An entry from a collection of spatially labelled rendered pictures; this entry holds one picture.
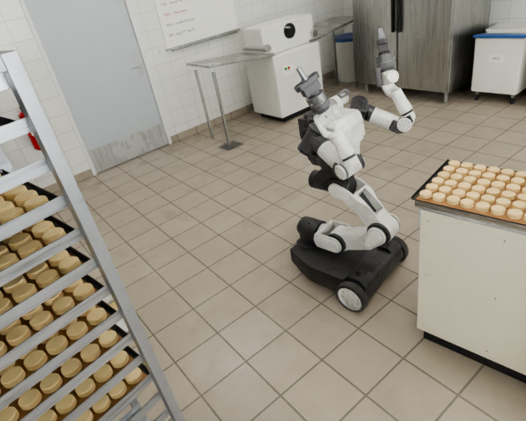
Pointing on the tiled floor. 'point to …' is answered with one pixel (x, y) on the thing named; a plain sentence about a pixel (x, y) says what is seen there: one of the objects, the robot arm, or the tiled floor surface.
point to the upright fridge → (420, 40)
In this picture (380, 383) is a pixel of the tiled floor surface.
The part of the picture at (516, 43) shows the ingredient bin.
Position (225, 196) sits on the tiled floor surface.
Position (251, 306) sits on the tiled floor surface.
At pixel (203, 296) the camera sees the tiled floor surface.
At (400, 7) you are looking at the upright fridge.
